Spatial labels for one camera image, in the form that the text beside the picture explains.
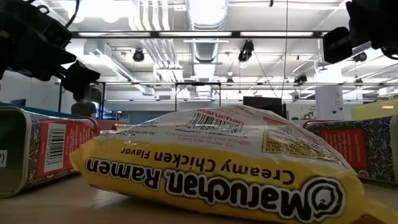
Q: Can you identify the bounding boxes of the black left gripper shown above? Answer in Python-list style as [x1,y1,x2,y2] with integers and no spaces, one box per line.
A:
[0,0,101,101]

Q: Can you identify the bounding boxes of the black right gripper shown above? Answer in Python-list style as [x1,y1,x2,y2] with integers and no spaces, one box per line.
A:
[322,0,398,65]

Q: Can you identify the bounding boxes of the patterned tin with red lid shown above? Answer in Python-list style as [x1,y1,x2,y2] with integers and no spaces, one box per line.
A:
[0,105,101,199]
[301,114,398,184]

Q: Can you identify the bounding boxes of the yellow creamy chicken ramen packet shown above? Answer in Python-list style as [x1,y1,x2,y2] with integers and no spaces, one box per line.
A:
[68,104,398,224]

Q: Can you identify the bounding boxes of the dark teal plastic tray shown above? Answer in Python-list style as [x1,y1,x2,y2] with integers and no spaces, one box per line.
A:
[0,101,75,118]

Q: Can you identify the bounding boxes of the person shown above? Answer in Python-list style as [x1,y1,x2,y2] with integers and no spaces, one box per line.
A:
[70,93,98,119]

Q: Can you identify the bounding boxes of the white pillar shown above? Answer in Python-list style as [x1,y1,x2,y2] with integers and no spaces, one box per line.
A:
[315,85,345,121]

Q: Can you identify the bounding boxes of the yellow plastic tray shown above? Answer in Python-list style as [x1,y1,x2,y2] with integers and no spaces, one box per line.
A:
[351,98,398,121]

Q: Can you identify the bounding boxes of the black monitor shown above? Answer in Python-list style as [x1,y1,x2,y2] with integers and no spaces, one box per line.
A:
[243,96,287,119]

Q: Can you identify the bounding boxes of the black beam with light strips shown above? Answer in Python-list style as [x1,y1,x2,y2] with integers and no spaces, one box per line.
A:
[70,30,330,39]

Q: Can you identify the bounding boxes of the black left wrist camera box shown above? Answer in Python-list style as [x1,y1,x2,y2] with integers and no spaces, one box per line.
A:
[33,14,73,50]

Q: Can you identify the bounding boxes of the thin hanging cable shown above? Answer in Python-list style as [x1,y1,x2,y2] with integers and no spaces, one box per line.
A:
[280,0,289,100]

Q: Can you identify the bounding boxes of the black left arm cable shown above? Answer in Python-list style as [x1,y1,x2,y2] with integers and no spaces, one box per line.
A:
[63,0,81,29]

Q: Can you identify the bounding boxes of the black background rig frame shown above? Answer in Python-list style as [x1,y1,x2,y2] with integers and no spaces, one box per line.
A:
[57,81,222,121]

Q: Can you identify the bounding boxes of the silver ribbed ventilation duct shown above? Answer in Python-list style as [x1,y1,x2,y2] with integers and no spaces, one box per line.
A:
[186,0,229,99]

